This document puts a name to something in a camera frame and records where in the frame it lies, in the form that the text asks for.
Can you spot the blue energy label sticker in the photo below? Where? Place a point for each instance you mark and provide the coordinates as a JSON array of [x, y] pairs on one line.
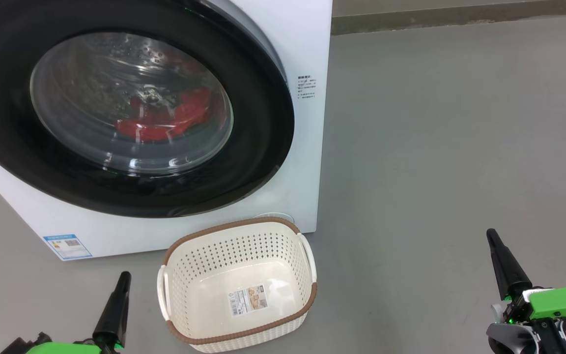
[[69, 247]]

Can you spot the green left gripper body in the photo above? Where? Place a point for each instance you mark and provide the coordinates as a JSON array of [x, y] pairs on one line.
[[67, 348]]

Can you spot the red and white garment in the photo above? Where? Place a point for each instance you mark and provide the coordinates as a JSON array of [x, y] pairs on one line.
[[184, 118]]

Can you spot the cream perforated laundry basket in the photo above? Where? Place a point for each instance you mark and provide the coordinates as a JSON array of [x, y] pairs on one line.
[[204, 275]]

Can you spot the round white filter cover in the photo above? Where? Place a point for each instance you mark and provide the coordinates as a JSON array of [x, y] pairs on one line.
[[285, 217]]

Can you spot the black round machine door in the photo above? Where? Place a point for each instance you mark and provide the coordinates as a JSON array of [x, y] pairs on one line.
[[263, 147]]

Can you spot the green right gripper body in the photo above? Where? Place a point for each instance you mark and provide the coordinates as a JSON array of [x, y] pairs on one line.
[[558, 302]]

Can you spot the white printed barcode label sticker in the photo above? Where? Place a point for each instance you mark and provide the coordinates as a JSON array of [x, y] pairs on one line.
[[247, 301]]

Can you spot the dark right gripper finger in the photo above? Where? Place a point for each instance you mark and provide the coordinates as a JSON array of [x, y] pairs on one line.
[[509, 273]]

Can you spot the small printed text label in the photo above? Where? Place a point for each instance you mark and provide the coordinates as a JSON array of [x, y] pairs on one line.
[[306, 87]]

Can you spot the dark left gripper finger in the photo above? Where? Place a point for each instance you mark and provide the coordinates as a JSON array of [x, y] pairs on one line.
[[113, 319]]

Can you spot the dark grey wall baseboard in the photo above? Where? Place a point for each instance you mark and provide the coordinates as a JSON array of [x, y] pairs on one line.
[[410, 20]]

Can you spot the white front-load washing machine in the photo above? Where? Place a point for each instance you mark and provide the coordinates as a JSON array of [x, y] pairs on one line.
[[307, 162]]

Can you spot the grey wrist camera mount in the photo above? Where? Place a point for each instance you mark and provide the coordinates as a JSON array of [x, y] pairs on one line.
[[509, 337]]

